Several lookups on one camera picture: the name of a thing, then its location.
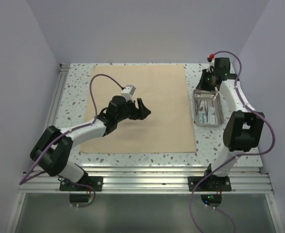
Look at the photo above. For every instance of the aluminium rail frame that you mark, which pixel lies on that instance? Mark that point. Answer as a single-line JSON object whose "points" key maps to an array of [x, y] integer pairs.
{"points": [[144, 172]]}

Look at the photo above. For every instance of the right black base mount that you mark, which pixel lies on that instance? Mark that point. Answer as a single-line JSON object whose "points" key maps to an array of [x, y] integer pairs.
{"points": [[211, 184]]}

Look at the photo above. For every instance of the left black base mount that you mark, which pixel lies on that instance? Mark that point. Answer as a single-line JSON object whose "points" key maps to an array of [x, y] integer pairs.
{"points": [[95, 182]]}

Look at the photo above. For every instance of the stainless steel tray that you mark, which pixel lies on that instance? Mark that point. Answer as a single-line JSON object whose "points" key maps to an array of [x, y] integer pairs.
{"points": [[212, 99]]}

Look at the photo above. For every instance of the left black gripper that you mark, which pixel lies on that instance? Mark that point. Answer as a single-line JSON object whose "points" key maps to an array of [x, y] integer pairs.
{"points": [[140, 113]]}

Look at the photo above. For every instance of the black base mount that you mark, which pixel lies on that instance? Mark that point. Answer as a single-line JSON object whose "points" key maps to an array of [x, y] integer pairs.
{"points": [[211, 184], [95, 182]]}

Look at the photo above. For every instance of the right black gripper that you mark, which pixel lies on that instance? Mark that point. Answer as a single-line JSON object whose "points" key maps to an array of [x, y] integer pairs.
{"points": [[202, 85]]}

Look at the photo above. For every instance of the curved tweezers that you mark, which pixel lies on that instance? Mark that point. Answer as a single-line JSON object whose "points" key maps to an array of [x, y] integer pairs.
{"points": [[202, 105]]}

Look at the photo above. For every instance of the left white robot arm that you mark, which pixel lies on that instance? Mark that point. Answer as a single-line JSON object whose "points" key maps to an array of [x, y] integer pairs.
{"points": [[53, 148]]}

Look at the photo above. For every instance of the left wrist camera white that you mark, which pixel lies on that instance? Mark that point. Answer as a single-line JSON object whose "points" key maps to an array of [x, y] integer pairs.
{"points": [[128, 92]]}

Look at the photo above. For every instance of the green white suture packet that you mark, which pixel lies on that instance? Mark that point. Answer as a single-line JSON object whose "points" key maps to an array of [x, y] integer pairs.
{"points": [[207, 119]]}

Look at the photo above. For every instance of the small clear foil packet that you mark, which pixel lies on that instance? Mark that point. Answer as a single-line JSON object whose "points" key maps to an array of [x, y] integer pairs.
{"points": [[209, 110]]}

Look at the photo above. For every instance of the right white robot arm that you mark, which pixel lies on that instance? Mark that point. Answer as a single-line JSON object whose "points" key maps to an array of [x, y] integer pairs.
{"points": [[243, 130]]}

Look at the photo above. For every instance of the beige cloth mat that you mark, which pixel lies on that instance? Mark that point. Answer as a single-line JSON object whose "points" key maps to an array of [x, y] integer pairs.
{"points": [[162, 120]]}

